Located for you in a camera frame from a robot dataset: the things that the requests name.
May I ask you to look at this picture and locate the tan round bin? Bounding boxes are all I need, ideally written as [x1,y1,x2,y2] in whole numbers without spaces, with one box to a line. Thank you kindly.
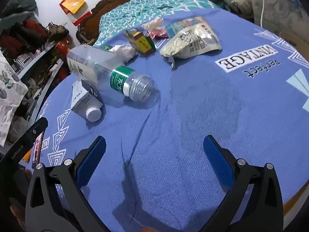
[278,31,308,56]

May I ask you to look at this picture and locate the colourful pastel packet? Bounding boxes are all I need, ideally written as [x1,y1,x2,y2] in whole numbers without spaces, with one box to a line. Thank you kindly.
[166,17,210,38]

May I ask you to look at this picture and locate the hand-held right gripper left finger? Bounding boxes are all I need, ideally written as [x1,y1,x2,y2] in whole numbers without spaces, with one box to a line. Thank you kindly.
[25,135,114,232]

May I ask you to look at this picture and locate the red and yellow wall calendar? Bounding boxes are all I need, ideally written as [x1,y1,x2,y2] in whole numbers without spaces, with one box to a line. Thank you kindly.
[59,0,92,26]

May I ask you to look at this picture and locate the blue printed bed sheet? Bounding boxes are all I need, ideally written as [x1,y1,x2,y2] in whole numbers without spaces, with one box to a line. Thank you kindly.
[31,8,309,232]

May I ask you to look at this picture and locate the pink foil wrapper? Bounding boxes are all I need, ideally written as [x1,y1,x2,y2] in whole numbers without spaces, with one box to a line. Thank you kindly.
[148,28,168,39]

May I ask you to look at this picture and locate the grey metal shelf rack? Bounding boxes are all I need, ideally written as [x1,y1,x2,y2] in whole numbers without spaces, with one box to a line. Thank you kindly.
[0,0,73,131]

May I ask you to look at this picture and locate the pink phone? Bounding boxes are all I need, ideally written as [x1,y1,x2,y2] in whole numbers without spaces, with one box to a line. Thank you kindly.
[31,130,45,170]

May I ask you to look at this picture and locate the pile of red clothes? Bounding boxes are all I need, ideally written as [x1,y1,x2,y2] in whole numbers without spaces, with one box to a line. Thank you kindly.
[0,19,49,54]

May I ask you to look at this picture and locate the white carton with round cap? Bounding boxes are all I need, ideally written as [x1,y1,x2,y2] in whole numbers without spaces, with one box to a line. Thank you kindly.
[67,56,104,123]

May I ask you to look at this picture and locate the translucent storage box blue handle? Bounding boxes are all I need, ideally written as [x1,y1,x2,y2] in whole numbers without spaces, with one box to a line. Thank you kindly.
[241,0,305,39]

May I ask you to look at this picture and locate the white tissue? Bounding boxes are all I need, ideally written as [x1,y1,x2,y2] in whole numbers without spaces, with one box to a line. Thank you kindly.
[110,45,137,62]

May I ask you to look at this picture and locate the clear plastic bottle green label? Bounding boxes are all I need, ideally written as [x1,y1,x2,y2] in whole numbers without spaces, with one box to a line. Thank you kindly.
[66,45,155,101]

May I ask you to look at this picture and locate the carved wooden headboard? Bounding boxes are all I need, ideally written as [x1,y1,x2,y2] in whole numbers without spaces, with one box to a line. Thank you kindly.
[76,0,162,46]

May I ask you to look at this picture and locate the white cable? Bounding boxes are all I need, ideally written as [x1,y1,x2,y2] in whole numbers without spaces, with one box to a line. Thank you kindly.
[260,0,269,27]

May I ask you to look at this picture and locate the yellow and green small box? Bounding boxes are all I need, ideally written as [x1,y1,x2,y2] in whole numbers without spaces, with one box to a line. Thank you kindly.
[124,30,156,56]

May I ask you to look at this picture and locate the cactus print cloth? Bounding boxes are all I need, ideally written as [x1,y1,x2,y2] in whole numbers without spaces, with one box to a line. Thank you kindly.
[0,51,29,148]

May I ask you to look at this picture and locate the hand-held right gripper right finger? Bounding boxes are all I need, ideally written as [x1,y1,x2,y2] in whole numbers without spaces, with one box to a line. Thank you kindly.
[200,135,284,232]

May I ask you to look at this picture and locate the teal patterned cushion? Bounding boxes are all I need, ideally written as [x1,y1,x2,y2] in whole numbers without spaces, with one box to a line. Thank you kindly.
[93,0,218,47]

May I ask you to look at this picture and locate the large white snack bag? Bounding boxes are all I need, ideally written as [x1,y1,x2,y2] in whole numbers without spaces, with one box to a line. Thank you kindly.
[160,24,222,70]

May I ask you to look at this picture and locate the clear plastic wrapper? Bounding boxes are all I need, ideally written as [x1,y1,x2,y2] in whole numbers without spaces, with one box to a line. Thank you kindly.
[141,18,165,31]

